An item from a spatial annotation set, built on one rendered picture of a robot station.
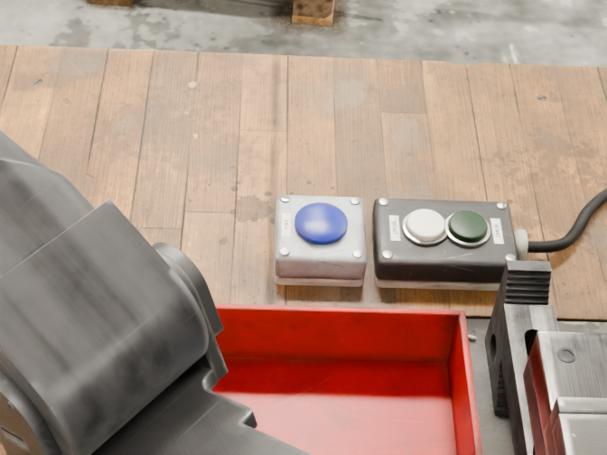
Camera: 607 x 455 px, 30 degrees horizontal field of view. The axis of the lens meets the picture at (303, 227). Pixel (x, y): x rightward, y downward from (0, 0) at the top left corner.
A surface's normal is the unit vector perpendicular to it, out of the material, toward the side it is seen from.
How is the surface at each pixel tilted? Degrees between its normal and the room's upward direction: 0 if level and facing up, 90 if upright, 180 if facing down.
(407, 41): 0
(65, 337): 26
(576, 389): 0
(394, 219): 0
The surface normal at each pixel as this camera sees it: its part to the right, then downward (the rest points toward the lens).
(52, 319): 0.38, -0.39
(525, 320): 0.05, -0.67
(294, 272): 0.00, 0.74
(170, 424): -0.26, -0.81
